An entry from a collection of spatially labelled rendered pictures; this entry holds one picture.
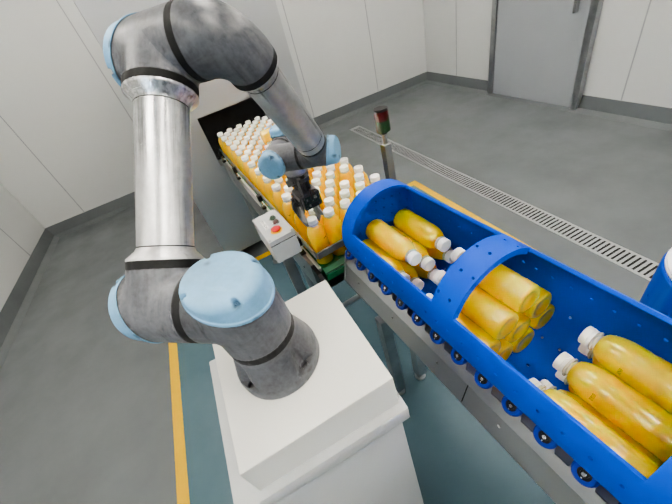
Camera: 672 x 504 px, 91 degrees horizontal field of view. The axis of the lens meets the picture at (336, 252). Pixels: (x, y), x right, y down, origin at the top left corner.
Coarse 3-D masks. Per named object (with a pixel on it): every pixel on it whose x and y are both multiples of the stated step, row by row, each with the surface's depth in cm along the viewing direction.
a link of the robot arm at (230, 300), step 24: (216, 264) 47; (240, 264) 47; (192, 288) 45; (216, 288) 44; (240, 288) 44; (264, 288) 46; (192, 312) 43; (216, 312) 42; (240, 312) 43; (264, 312) 46; (288, 312) 53; (192, 336) 47; (216, 336) 46; (240, 336) 46; (264, 336) 48; (240, 360) 50
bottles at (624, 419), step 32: (384, 256) 95; (448, 256) 96; (544, 320) 77; (544, 384) 66; (576, 384) 60; (608, 384) 57; (576, 416) 55; (608, 416) 57; (640, 416) 53; (640, 448) 54
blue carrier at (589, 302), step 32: (384, 192) 104; (416, 192) 97; (352, 224) 98; (448, 224) 100; (480, 224) 80; (480, 256) 68; (512, 256) 68; (544, 256) 68; (416, 288) 77; (448, 288) 69; (544, 288) 78; (576, 288) 71; (608, 288) 59; (448, 320) 70; (576, 320) 74; (608, 320) 68; (640, 320) 62; (480, 352) 64; (512, 352) 80; (544, 352) 77; (576, 352) 73; (512, 384) 59; (544, 416) 55; (576, 448) 51; (608, 448) 47; (608, 480) 48; (640, 480) 44
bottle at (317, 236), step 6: (318, 222) 120; (312, 228) 119; (318, 228) 119; (312, 234) 120; (318, 234) 120; (324, 234) 122; (312, 240) 121; (318, 240) 121; (324, 240) 122; (312, 246) 124; (318, 246) 123; (324, 246) 124; (324, 258) 127; (330, 258) 128
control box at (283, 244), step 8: (264, 216) 128; (280, 216) 125; (256, 224) 125; (272, 224) 122; (280, 224) 121; (288, 224) 120; (264, 232) 119; (272, 232) 118; (280, 232) 117; (288, 232) 116; (264, 240) 123; (272, 240) 114; (280, 240) 115; (288, 240) 117; (296, 240) 119; (272, 248) 115; (280, 248) 117; (288, 248) 118; (296, 248) 120; (280, 256) 118; (288, 256) 120
